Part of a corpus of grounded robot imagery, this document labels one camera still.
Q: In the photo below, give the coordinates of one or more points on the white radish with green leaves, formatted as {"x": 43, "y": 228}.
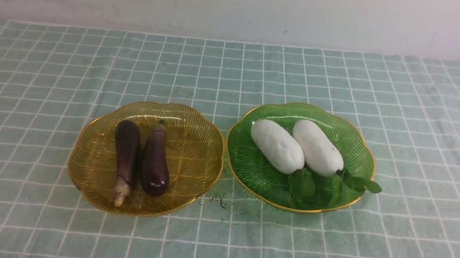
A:
{"x": 285, "y": 154}

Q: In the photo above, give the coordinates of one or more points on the dark purple eggplant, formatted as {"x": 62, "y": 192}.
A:
{"x": 154, "y": 173}

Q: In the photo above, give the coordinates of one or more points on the purple eggplant with pale stem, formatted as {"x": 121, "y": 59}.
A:
{"x": 127, "y": 143}

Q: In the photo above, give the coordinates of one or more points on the amber ribbed plastic plate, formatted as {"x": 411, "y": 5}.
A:
{"x": 194, "y": 152}

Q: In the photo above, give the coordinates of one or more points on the green ribbed plastic plate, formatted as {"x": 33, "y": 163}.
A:
{"x": 257, "y": 175}

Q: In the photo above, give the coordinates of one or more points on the green checkered tablecloth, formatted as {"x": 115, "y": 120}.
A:
{"x": 55, "y": 79}

